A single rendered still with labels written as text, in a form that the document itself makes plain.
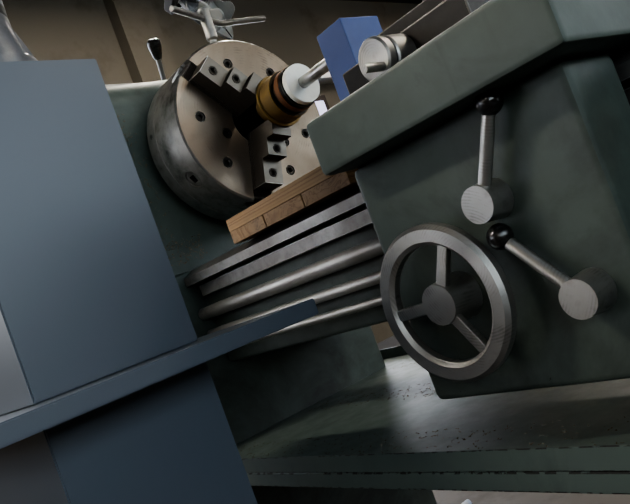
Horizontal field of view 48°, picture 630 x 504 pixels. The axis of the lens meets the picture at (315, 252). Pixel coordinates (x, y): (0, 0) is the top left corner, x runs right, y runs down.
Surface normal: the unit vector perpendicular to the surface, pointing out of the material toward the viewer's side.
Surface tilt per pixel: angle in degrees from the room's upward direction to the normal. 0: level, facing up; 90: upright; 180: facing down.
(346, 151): 90
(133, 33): 90
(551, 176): 90
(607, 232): 90
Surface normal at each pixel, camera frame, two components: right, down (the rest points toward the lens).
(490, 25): -0.74, 0.25
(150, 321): 0.66, -0.27
